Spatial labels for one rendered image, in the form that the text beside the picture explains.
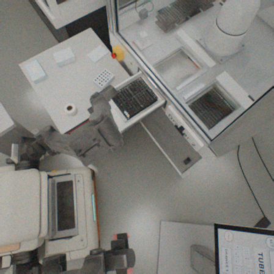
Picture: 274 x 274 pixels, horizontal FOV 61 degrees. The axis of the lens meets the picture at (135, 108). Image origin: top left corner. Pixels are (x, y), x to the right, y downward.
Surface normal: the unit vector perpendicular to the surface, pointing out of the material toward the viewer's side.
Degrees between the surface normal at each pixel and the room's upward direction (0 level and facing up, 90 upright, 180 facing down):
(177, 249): 3
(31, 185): 42
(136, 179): 0
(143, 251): 0
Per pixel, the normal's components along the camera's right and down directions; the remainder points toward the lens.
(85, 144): 0.27, 0.18
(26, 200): 0.68, -0.39
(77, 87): 0.02, -0.40
